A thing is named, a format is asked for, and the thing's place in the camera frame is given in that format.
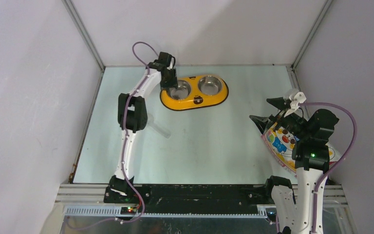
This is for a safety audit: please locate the grey slotted cable duct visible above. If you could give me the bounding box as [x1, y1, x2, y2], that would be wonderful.
[63, 206, 272, 218]

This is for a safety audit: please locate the colourful pet food bag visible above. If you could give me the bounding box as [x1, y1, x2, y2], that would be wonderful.
[256, 124, 341, 175]

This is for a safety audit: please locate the clear plastic scoop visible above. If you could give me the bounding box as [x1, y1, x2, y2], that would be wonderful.
[147, 114, 171, 138]

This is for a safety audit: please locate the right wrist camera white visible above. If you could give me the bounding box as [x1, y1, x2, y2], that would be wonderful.
[283, 89, 307, 117]

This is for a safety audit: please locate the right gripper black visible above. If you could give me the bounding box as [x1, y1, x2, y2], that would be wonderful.
[249, 97, 310, 139]

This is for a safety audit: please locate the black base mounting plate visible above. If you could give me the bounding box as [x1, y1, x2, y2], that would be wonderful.
[104, 184, 297, 215]

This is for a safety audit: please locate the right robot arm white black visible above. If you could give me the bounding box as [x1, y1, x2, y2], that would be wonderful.
[250, 97, 339, 234]

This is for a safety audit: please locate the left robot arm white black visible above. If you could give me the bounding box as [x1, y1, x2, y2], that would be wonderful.
[104, 52, 178, 203]

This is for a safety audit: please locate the yellow double pet bowl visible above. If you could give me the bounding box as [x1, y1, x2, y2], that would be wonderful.
[160, 74, 229, 111]

